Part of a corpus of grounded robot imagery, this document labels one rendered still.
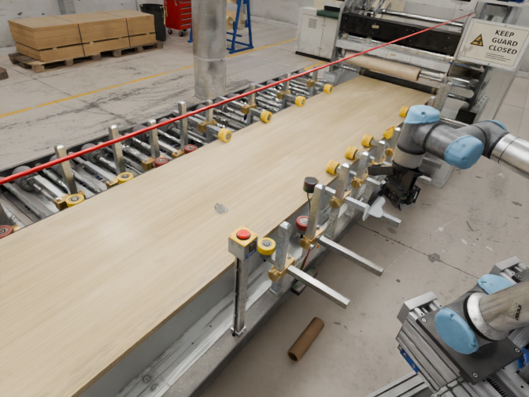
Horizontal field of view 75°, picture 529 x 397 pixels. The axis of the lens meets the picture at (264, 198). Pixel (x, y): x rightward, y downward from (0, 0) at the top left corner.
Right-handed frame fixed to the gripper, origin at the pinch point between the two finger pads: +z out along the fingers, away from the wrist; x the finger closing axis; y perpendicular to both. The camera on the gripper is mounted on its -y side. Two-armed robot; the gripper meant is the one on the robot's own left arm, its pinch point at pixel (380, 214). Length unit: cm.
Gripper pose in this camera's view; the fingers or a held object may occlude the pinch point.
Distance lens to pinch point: 114.2
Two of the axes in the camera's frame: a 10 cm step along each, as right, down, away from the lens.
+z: -0.8, 8.0, 5.9
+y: 4.3, 5.6, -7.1
